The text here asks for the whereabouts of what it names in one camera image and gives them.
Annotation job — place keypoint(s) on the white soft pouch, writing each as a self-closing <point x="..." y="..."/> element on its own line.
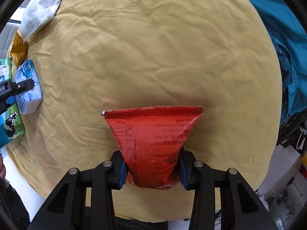
<point x="37" y="15"/>

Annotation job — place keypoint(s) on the teal bean bag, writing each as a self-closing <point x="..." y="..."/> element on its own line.
<point x="289" y="40"/>

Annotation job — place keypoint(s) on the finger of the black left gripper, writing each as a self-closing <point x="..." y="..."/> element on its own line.
<point x="23" y="86"/>

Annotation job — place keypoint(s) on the yellow tablecloth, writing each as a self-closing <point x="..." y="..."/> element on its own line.
<point x="99" y="55"/>

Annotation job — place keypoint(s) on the light blue tissue pack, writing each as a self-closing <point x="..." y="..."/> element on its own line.
<point x="31" y="97"/>

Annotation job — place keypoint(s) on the yellow patterned snack bag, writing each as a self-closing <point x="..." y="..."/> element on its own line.
<point x="19" y="50"/>

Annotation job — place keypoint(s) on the red snack packet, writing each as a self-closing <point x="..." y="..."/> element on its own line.
<point x="150" y="140"/>

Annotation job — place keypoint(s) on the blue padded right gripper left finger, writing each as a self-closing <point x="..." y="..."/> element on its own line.
<point x="64" y="208"/>

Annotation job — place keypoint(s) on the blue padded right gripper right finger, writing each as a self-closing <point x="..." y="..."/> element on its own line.
<point x="241" y="208"/>

